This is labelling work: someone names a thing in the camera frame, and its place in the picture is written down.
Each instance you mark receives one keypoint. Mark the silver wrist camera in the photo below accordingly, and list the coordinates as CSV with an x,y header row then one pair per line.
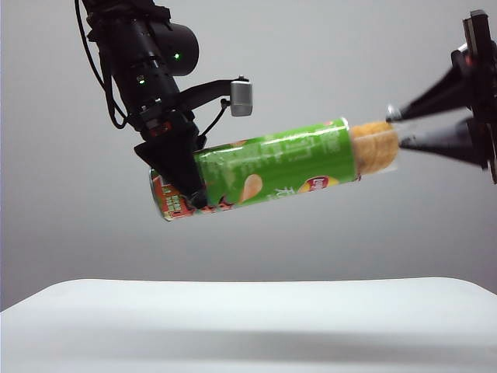
x,y
242,97

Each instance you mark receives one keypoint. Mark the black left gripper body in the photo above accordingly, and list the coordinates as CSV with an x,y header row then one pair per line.
x,y
167,122

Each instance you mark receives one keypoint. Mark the black triangular right gripper finger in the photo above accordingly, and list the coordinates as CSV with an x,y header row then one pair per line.
x,y
446,91
454,141

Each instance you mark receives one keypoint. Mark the green potato chip tub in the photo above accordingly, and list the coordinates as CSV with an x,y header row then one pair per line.
x,y
279,171

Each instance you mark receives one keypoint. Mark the black triangular left gripper finger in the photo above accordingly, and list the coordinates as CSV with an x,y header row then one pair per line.
x,y
199,141
176,163

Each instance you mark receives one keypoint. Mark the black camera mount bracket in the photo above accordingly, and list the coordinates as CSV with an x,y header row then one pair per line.
x,y
204,91

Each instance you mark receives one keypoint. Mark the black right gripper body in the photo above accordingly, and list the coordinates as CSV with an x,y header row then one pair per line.
x,y
485,77

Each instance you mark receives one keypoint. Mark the potato chips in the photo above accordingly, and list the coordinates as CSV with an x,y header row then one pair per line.
x,y
376,149

